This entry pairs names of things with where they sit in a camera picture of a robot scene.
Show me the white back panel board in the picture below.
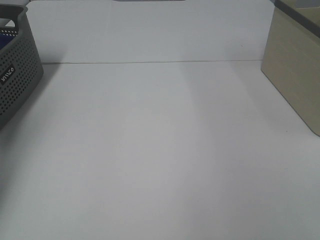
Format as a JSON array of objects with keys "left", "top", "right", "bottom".
[{"left": 27, "top": 0, "right": 274, "bottom": 64}]

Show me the beige storage bin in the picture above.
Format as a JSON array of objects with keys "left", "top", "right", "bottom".
[{"left": 261, "top": 0, "right": 320, "bottom": 135}]

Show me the grey perforated plastic basket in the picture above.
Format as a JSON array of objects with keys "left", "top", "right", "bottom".
[{"left": 0, "top": 4, "right": 44, "bottom": 128}]

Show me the blue microfiber towel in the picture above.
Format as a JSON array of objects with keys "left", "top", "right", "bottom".
[{"left": 0, "top": 19, "right": 19, "bottom": 50}]

